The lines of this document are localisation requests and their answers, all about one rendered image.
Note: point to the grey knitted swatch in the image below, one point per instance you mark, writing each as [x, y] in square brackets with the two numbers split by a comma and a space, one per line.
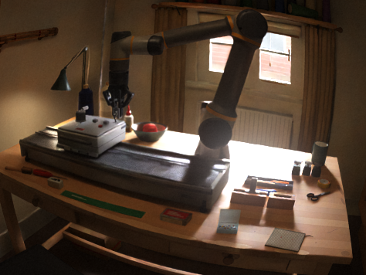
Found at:
[285, 239]

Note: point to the wooden curtain rod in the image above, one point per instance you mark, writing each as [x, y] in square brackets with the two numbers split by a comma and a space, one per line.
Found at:
[308, 21]

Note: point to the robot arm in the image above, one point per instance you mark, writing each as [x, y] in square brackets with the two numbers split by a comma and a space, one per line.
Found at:
[234, 77]

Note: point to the window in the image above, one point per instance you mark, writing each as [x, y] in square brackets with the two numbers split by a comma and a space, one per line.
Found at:
[251, 57]

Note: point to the wooden chair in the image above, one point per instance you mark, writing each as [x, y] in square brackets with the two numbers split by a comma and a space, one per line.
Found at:
[85, 246]

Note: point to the dark blue yarn cone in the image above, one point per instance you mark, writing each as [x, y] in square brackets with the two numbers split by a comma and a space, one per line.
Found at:
[86, 98]

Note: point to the dark small weight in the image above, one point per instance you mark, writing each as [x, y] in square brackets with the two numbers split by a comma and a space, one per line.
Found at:
[316, 170]
[307, 168]
[296, 168]

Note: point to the dark knitting machine bed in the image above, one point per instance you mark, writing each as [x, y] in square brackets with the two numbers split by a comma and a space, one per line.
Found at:
[137, 168]

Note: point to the red tin box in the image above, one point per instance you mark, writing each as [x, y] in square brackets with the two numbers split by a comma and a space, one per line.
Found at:
[175, 216]

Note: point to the yellow tape roll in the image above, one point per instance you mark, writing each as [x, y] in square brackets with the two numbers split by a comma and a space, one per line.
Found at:
[324, 183]

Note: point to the wooden block holder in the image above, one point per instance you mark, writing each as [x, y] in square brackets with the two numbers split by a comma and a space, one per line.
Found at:
[248, 197]
[280, 200]

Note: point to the grey bowl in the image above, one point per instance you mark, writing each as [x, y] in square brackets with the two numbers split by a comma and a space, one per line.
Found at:
[149, 134]

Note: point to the wooden desk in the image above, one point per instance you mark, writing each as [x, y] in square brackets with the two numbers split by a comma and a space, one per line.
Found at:
[257, 228]

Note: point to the white radiator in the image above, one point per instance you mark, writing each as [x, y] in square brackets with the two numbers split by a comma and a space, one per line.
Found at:
[263, 127]

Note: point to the wooden wall peg rail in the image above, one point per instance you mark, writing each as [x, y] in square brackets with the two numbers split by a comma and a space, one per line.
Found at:
[27, 35]

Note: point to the black scissors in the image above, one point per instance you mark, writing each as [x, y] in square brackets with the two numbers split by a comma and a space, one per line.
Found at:
[316, 195]

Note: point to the grey knitting machine carriage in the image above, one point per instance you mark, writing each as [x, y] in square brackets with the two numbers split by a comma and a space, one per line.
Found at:
[91, 134]

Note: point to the white glue bottle red cap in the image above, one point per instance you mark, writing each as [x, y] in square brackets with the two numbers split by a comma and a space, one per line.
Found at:
[129, 120]

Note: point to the green ruler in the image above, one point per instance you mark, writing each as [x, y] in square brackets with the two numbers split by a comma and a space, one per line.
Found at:
[103, 204]

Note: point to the green grey cylinder cup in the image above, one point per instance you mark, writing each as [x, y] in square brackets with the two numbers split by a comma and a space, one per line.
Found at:
[319, 153]

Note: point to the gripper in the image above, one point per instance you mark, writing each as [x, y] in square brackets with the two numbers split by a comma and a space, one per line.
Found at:
[118, 82]

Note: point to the blue pin box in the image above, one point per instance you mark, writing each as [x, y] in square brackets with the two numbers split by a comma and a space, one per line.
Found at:
[228, 221]

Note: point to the dark green desk lamp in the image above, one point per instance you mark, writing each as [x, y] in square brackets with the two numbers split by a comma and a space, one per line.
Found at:
[75, 68]

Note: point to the beige curtain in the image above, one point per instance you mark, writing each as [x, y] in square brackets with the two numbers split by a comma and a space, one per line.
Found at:
[317, 88]
[168, 74]

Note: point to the grey needle pusher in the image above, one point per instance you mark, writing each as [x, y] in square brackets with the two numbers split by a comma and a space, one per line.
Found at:
[253, 184]

